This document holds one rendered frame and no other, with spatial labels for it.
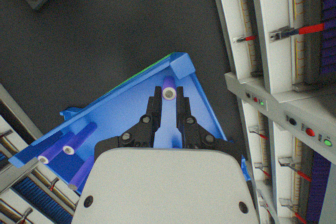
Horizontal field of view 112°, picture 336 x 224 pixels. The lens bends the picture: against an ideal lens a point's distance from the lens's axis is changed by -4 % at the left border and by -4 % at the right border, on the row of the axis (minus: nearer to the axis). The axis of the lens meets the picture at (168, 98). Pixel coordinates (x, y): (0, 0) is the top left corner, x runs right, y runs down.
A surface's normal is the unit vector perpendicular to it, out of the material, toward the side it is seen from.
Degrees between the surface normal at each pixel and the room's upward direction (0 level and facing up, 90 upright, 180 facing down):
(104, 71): 0
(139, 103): 0
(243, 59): 17
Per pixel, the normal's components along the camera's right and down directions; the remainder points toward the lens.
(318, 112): -0.36, -0.87
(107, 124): -0.03, 0.36
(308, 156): -0.29, 0.44
